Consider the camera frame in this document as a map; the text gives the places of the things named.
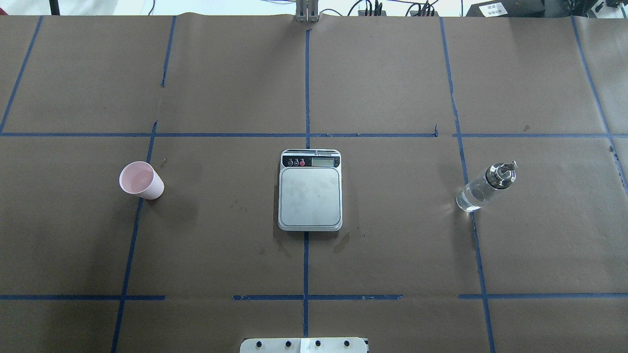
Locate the black power strip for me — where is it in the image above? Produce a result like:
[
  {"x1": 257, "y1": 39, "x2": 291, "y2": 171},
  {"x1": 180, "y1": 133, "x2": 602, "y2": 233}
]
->
[{"x1": 358, "y1": 3, "x2": 386, "y2": 17}]

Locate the pink plastic cup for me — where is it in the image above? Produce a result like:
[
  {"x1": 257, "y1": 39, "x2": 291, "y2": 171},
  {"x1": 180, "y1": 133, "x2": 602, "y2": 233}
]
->
[{"x1": 118, "y1": 161, "x2": 165, "y2": 200}]

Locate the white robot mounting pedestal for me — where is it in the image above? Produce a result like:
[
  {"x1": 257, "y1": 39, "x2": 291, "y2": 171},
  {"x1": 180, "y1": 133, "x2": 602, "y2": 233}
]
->
[{"x1": 239, "y1": 337, "x2": 369, "y2": 353}]

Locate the clear glass sauce bottle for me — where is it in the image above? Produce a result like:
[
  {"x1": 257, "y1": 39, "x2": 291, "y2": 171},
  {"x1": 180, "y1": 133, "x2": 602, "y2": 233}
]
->
[{"x1": 456, "y1": 160, "x2": 518, "y2": 213}]

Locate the grey aluminium frame post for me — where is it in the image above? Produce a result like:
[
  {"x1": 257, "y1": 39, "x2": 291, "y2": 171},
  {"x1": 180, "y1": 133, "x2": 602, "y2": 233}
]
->
[{"x1": 295, "y1": 0, "x2": 320, "y2": 23}]

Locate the white digital kitchen scale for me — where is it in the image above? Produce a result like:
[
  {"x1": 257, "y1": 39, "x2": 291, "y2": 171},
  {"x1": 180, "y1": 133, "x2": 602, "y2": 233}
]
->
[{"x1": 277, "y1": 149, "x2": 343, "y2": 232}]

